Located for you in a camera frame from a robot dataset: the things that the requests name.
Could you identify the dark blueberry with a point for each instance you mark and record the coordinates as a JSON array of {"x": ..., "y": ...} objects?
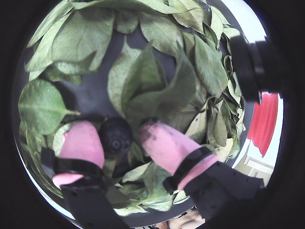
[{"x": 116, "y": 137}]

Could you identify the dark grey round bowl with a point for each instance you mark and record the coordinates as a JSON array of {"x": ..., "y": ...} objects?
[{"x": 90, "y": 95}]

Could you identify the seated person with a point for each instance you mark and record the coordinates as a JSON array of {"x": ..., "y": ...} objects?
[{"x": 186, "y": 220}]

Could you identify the pile of green leaves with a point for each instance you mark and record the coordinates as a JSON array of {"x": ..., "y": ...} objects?
[{"x": 152, "y": 78}]

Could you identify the red collapsible silicone cup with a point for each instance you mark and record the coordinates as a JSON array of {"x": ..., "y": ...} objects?
[{"x": 264, "y": 124}]

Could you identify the pink padded gripper finger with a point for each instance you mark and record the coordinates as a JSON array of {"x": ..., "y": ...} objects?
[
  {"x": 166, "y": 145},
  {"x": 83, "y": 145}
]

